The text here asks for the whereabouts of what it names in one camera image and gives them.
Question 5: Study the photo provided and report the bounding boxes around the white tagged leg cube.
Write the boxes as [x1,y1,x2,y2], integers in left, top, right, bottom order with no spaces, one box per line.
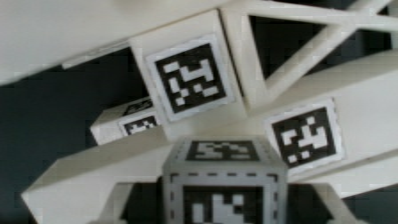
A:
[161,136,287,224]

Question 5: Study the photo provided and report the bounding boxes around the white chair leg block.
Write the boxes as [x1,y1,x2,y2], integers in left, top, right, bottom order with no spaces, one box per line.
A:
[90,97,159,145]

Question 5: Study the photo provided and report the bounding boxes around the white chair back part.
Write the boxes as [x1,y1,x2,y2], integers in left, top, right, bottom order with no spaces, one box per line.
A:
[0,0,398,224]

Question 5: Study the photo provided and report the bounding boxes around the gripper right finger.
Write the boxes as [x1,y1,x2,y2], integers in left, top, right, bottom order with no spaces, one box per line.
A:
[285,183,367,224]

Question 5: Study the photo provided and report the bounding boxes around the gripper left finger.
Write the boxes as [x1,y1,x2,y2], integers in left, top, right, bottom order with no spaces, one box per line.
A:
[86,182,163,224]

